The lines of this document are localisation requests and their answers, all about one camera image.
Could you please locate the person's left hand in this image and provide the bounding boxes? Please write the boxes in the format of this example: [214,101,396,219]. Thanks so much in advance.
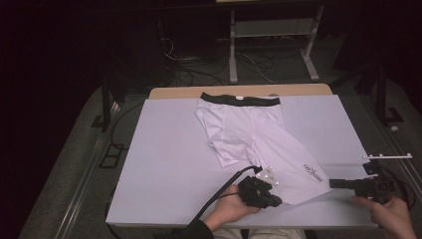
[202,193,263,233]

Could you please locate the hand-held gripper black cable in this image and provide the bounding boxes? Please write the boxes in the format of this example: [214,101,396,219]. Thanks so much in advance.
[191,164,264,231]
[376,163,416,211]

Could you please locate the left hand-held gripper black cable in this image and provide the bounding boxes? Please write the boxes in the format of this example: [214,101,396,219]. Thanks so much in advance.
[191,164,264,231]

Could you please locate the white shorts with black waistband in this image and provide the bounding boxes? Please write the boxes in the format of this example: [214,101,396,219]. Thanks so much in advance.
[194,92,333,206]

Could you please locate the tangle of black floor cables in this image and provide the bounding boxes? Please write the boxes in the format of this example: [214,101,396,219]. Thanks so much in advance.
[165,54,231,88]

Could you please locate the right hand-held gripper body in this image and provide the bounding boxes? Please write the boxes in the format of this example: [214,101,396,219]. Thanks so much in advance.
[353,152,414,205]

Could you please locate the black floor cable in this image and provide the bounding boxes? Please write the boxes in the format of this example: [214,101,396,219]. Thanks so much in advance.
[109,102,144,150]

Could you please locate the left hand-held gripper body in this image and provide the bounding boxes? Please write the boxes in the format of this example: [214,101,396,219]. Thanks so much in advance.
[238,166,281,209]

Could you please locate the right hand-held gripper black cable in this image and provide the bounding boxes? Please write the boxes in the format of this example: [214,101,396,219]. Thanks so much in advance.
[376,163,416,211]

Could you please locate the metal floor rail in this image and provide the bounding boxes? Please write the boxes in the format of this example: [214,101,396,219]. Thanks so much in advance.
[53,101,122,239]
[362,96,422,193]

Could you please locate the black metal stand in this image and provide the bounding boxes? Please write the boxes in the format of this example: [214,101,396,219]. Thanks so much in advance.
[372,61,405,126]
[91,74,117,131]

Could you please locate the white floor cable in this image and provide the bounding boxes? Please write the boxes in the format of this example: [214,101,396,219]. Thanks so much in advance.
[240,52,276,85]
[162,37,200,63]

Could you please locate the person's right hand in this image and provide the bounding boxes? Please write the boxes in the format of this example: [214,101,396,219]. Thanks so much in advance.
[350,194,418,239]

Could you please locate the white metal desk frame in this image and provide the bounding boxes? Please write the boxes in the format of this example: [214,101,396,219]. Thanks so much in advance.
[228,4,325,85]

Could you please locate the person's legs in beige trousers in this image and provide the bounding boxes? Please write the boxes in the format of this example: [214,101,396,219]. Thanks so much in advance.
[212,227,307,239]

